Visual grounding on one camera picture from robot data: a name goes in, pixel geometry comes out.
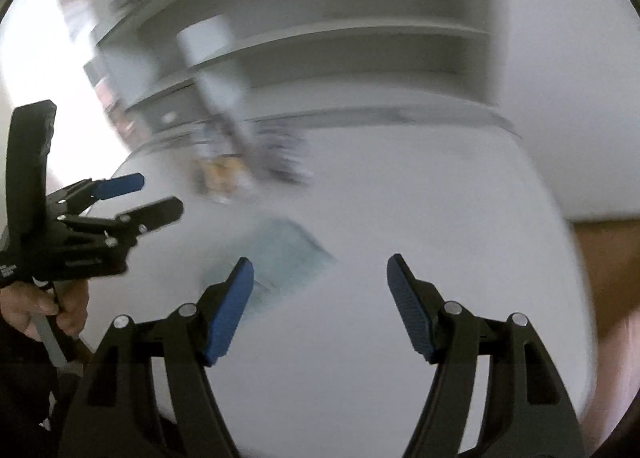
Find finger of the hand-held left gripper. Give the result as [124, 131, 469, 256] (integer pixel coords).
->
[47, 173, 146, 217]
[60, 196, 184, 250]

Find white desk shelf unit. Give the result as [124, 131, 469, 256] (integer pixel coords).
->
[82, 0, 506, 139]

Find crumpled printed paper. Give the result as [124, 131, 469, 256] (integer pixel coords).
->
[260, 123, 313, 184]

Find white drawer with knob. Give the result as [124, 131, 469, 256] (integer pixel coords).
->
[125, 83, 211, 134]

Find yellow snack packet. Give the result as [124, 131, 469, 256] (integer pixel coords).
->
[197, 153, 251, 201]

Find person's left hand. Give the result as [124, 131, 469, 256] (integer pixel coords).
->
[0, 280, 90, 339]

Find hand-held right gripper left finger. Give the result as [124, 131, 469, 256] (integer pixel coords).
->
[59, 257, 254, 458]

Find person's leg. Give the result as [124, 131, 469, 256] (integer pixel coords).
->
[582, 308, 640, 454]

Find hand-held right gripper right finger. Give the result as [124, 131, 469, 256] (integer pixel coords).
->
[387, 253, 586, 458]

